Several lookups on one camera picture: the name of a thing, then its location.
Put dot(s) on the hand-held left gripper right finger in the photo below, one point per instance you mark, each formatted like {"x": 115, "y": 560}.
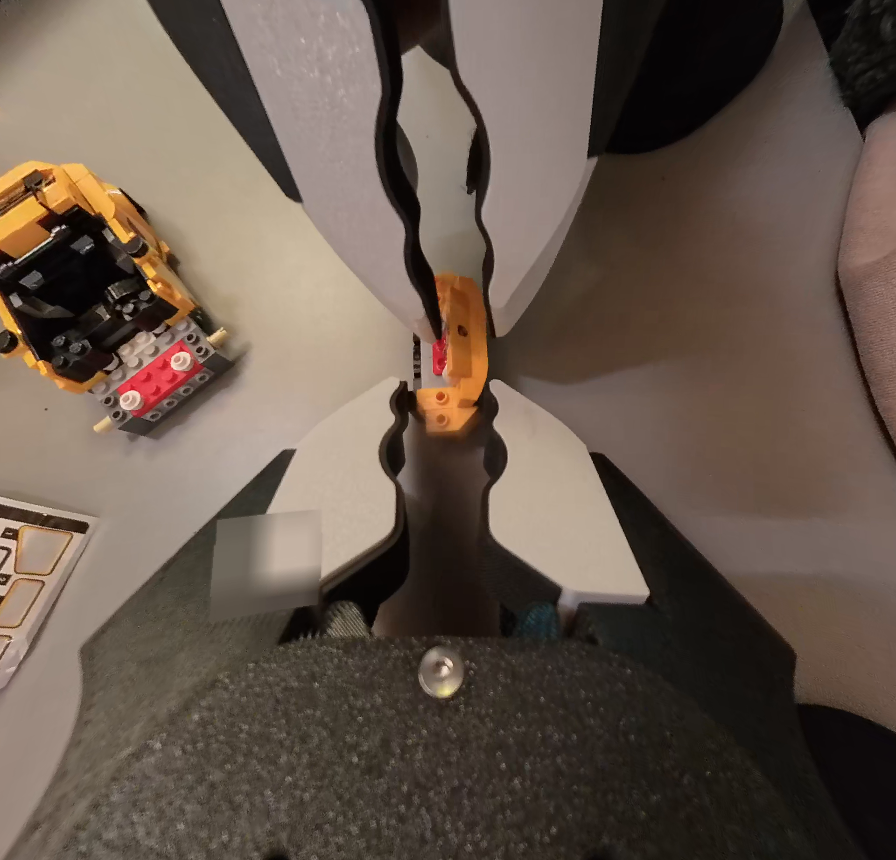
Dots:
{"x": 556, "y": 510}

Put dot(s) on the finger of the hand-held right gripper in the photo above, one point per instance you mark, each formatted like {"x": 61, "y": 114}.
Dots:
{"x": 532, "y": 104}
{"x": 315, "y": 104}

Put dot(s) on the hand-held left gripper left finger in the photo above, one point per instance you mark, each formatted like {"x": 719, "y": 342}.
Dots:
{"x": 350, "y": 468}

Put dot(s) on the black red yellow lego assembly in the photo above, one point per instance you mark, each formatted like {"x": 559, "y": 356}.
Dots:
{"x": 442, "y": 419}

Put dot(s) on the orange curved lego piece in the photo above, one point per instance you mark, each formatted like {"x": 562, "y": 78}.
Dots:
{"x": 472, "y": 335}

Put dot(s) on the yellow lego car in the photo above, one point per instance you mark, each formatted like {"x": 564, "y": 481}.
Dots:
{"x": 70, "y": 195}

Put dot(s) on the lego sticker sheet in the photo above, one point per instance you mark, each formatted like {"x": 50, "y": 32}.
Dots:
{"x": 42, "y": 559}

